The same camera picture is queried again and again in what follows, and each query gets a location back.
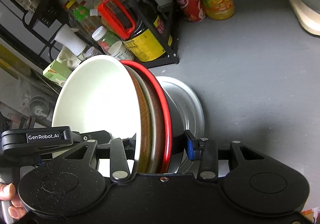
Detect white label jar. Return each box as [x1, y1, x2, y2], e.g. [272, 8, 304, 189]
[108, 41, 135, 61]

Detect brown patterned bowl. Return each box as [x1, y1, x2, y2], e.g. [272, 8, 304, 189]
[125, 66, 164, 174]

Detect large white plate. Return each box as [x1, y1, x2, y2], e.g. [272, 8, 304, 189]
[156, 76, 205, 173]

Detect left hand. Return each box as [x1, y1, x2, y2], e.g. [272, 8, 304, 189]
[1, 183, 27, 220]

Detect large white bowl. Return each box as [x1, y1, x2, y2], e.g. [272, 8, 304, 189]
[52, 55, 142, 173]

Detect green label sauce bottle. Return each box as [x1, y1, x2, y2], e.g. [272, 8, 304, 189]
[65, 0, 102, 37]

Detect red rimmed black bowl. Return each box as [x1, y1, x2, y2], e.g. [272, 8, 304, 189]
[121, 60, 185, 173]

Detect white cap oil bottle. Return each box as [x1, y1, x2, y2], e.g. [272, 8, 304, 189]
[54, 24, 87, 56]

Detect green tissue box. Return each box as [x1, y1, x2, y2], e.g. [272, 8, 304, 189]
[42, 60, 72, 87]

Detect small salt jar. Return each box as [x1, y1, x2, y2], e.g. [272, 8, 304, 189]
[82, 47, 103, 60]

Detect dark soy sauce bottle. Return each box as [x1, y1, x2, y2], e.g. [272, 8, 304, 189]
[96, 0, 173, 63]

